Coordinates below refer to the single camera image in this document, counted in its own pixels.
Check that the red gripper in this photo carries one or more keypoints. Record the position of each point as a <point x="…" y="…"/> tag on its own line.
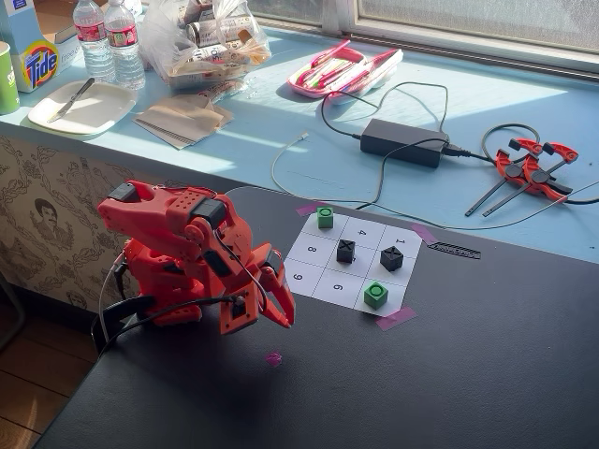
<point x="275" y="282"/>

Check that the green cube with O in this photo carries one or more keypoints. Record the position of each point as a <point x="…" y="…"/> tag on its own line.
<point x="325" y="220"/>
<point x="375" y="297"/>

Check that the red robot arm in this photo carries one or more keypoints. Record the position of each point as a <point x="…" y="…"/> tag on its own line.
<point x="154" y="210"/>

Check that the white numbered grid paper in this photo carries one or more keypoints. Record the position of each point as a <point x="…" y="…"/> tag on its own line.
<point x="311" y="250"/>

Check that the black cube with X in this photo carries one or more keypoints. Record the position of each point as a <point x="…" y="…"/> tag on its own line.
<point x="346" y="252"/>
<point x="391" y="259"/>

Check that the small purple tape scrap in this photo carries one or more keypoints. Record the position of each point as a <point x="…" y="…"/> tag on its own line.
<point x="273" y="359"/>

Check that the purple tape strip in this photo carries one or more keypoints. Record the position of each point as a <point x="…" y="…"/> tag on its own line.
<point x="425" y="234"/>
<point x="395" y="319"/>
<point x="306" y="209"/>

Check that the black table clamp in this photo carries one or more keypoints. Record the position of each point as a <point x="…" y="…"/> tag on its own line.
<point x="117" y="311"/>

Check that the black toothed plastic strip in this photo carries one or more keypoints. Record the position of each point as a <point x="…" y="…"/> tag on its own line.
<point x="454" y="250"/>

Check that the black power adapter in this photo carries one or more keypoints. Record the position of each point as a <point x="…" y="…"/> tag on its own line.
<point x="402" y="140"/>

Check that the brown paper napkin stack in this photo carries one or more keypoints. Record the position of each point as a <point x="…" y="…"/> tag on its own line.
<point x="178" y="121"/>

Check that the pink white pencil case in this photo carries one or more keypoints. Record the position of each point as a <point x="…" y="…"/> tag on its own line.
<point x="341" y="70"/>

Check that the orange black bar clamp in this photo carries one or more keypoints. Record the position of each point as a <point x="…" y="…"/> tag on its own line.
<point x="557" y="150"/>
<point x="504" y="161"/>

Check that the white square plate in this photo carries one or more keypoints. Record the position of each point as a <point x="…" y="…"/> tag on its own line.
<point x="93" y="107"/>

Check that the clear plastic bag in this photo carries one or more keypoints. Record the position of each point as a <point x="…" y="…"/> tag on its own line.
<point x="164" y="42"/>

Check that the clear plastic knife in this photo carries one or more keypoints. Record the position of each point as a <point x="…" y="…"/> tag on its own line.
<point x="70" y="100"/>

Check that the clear plastic water bottle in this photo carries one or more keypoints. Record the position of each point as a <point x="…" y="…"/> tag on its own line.
<point x="125" y="51"/>
<point x="93" y="47"/>

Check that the Tide cardboard box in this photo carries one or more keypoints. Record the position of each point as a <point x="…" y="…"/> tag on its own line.
<point x="42" y="70"/>

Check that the green paper cup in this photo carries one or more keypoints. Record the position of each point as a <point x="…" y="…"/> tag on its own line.
<point x="8" y="79"/>

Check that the wrist camera with red mount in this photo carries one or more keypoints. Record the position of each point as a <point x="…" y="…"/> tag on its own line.
<point x="229" y="322"/>

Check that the grey window frame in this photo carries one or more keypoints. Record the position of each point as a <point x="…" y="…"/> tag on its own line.
<point x="468" y="44"/>

